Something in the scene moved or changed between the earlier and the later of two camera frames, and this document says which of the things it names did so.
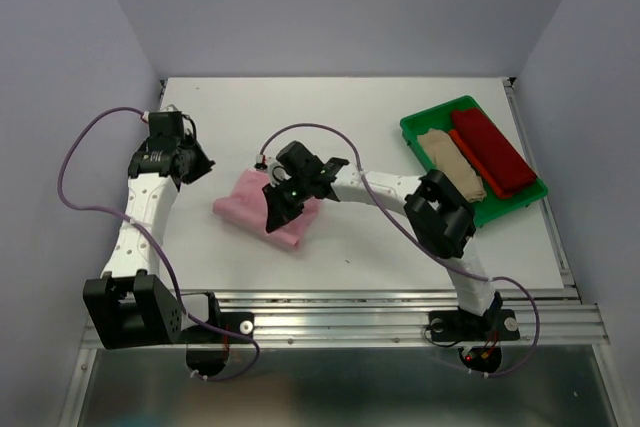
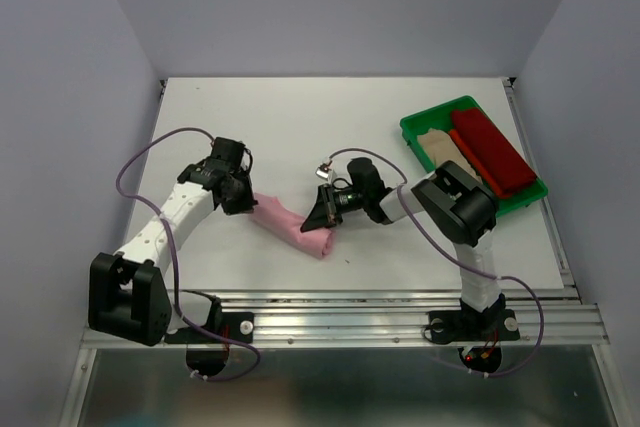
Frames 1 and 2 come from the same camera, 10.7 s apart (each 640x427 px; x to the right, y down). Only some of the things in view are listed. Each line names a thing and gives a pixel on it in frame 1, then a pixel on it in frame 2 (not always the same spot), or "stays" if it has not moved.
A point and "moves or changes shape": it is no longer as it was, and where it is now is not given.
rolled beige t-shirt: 447,158 stays
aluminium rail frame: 374,317 stays
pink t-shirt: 246,203 moves or changes shape
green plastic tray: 486,209 stays
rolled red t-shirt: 504,163 stays
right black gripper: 277,211 → 325,213
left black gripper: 204,164 → 246,204
